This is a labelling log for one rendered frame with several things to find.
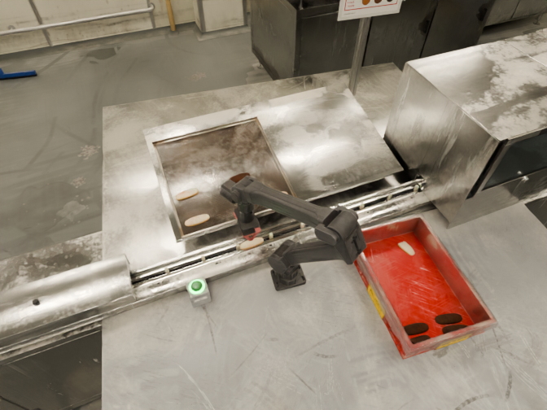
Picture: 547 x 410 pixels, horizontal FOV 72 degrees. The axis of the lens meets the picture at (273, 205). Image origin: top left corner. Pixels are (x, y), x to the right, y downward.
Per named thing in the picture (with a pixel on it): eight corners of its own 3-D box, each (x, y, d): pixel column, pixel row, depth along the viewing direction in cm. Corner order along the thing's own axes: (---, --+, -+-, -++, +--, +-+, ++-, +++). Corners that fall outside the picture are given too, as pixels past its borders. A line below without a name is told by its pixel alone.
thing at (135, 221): (154, 359, 204) (102, 287, 141) (141, 201, 275) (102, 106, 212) (447, 278, 237) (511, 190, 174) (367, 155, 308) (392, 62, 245)
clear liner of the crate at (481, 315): (401, 364, 124) (409, 354, 116) (341, 244, 153) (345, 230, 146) (488, 334, 130) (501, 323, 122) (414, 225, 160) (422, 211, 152)
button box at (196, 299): (193, 313, 138) (187, 299, 130) (187, 294, 143) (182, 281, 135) (214, 305, 140) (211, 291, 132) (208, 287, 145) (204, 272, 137)
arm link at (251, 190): (337, 250, 99) (359, 224, 105) (334, 234, 96) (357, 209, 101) (229, 201, 126) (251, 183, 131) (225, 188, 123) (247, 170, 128)
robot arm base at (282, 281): (276, 291, 140) (306, 283, 143) (276, 281, 134) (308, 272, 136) (269, 272, 146) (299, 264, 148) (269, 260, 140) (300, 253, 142)
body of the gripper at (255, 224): (242, 233, 135) (242, 220, 129) (234, 212, 141) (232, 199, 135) (260, 228, 136) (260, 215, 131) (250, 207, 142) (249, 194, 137)
